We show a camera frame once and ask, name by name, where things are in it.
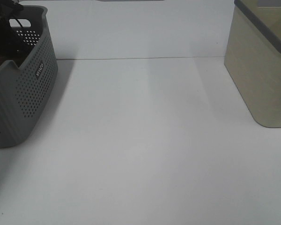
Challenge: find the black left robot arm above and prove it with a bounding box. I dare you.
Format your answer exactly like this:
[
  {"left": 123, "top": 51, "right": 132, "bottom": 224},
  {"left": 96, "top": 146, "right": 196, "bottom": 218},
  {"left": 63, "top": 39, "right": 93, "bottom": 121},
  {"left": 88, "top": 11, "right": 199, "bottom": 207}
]
[{"left": 0, "top": 0, "right": 32, "bottom": 57}]

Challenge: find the grey perforated laundry basket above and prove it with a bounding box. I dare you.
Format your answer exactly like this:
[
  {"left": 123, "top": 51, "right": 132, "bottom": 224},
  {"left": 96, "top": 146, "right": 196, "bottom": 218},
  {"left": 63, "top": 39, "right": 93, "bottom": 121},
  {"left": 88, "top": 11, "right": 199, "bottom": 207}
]
[{"left": 0, "top": 6, "right": 58, "bottom": 148}]

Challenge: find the beige plastic bin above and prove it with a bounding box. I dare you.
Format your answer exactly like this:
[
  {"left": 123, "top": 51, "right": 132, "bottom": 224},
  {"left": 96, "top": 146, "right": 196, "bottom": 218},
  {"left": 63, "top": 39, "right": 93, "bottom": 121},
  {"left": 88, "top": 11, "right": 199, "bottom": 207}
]
[{"left": 224, "top": 0, "right": 281, "bottom": 128}]

